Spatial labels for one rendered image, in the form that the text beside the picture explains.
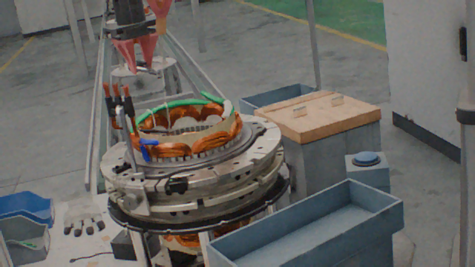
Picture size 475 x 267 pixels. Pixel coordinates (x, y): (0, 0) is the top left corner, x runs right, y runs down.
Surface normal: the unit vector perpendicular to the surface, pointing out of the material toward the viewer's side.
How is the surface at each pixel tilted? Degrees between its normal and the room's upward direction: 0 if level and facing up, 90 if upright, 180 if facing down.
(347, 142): 90
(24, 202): 89
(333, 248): 90
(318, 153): 90
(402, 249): 0
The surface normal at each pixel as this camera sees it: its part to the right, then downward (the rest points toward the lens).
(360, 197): -0.84, 0.30
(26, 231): 0.22, 0.27
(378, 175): -0.12, 0.36
